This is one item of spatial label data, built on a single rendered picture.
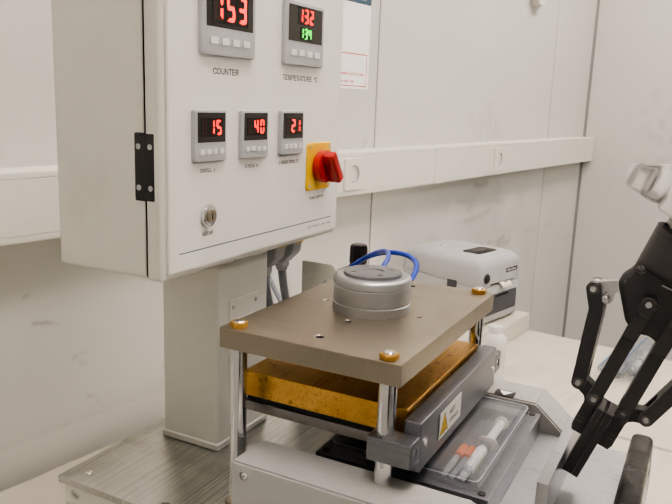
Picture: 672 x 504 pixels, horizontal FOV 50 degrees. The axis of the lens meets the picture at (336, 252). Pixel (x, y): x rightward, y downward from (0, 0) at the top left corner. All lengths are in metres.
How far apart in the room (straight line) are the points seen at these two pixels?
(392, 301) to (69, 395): 0.66
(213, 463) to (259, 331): 0.21
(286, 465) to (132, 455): 0.23
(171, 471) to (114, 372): 0.48
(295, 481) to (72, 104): 0.39
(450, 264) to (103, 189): 1.20
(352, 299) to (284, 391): 0.11
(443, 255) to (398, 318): 1.09
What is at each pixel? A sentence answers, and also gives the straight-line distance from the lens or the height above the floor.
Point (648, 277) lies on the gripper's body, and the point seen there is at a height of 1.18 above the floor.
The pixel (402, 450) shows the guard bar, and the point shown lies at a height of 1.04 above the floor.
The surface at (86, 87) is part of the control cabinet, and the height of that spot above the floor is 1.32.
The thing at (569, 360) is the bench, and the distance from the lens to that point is 1.76.
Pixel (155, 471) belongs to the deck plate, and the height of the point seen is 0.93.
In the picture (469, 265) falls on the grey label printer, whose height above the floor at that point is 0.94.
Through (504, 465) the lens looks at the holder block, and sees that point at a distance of 0.70.
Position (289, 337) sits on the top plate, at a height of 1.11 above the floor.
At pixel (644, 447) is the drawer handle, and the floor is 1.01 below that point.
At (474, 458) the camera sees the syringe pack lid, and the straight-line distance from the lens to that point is 0.68.
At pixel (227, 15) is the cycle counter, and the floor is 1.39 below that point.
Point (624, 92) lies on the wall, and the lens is 3.21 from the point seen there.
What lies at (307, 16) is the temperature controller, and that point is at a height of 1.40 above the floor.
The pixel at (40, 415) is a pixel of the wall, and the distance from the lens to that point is 1.20.
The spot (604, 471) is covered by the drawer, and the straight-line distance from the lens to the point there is 0.78.
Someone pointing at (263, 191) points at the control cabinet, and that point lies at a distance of 0.76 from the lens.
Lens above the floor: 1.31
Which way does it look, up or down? 12 degrees down
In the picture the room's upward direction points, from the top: 2 degrees clockwise
